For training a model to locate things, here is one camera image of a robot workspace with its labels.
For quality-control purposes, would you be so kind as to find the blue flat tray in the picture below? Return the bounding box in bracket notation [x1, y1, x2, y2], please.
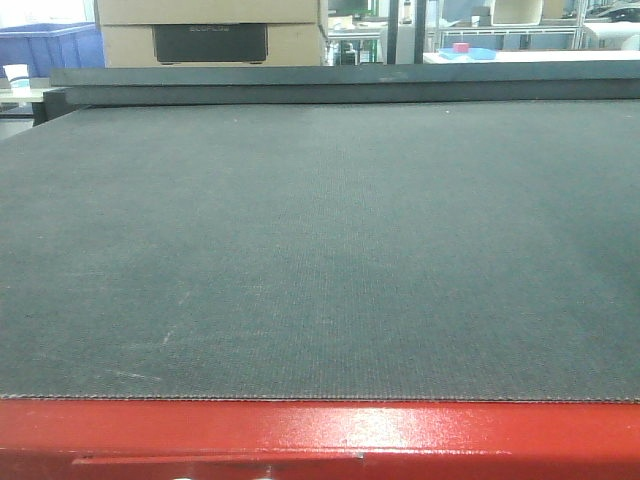
[438, 47, 497, 62]

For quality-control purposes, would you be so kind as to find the large cardboard box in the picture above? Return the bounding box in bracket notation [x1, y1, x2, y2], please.
[95, 0, 328, 68]

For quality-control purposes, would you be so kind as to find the white paper cup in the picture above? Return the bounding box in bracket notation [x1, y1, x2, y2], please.
[3, 64, 30, 90]

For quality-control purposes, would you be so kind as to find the small pink block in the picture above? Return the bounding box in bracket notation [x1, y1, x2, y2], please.
[452, 42, 470, 54]

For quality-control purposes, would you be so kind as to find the black metal frame post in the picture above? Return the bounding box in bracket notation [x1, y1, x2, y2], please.
[385, 0, 400, 65]

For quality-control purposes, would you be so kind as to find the dark conveyor belt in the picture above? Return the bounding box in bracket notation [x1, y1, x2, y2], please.
[1, 101, 639, 401]

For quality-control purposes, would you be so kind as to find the white open-ended box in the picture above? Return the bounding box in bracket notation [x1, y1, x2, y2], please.
[491, 0, 544, 27]

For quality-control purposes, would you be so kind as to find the red conveyor frame edge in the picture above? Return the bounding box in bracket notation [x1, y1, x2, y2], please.
[1, 399, 639, 479]

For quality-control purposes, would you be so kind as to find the blue plastic crate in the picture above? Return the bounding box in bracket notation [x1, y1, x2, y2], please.
[1, 22, 105, 78]

